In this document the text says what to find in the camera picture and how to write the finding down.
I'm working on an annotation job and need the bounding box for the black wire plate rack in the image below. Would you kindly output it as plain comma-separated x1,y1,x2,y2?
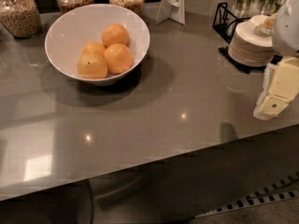
212,2,281,74

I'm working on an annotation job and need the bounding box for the left glass cereal jar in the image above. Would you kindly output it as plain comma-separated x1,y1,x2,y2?
0,0,41,38

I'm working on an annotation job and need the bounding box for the stack of white plates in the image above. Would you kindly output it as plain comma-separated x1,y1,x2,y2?
228,15,275,67

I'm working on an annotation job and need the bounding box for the orange in bowl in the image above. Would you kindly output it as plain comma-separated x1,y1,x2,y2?
104,44,134,75
101,23,130,47

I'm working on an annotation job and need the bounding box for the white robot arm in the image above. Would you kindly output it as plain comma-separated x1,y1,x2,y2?
253,0,299,120

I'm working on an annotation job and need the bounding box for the glass cup left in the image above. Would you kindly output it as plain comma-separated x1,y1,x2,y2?
233,0,252,17

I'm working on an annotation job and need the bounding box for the front left orange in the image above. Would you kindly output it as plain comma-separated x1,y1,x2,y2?
77,53,108,79

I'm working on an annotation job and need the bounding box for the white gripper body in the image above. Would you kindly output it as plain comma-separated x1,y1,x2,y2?
267,57,299,103

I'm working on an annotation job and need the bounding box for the back left orange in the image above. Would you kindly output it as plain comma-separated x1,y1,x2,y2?
81,41,106,57

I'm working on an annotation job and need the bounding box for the white folded sign stand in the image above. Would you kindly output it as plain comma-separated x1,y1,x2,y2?
156,0,186,25

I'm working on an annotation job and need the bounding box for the right orange in bowl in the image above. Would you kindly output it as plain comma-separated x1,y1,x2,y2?
104,44,134,75

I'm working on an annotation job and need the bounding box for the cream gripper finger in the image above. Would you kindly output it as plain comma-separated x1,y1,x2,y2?
258,95,289,117
253,106,273,120

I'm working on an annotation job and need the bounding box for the white ceramic bowl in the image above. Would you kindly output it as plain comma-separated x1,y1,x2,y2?
45,4,150,86

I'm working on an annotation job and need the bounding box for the top orange in bowl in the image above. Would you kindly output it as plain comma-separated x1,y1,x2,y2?
101,23,130,47

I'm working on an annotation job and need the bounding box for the black white striped floor tape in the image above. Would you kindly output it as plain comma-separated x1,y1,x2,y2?
196,172,299,217

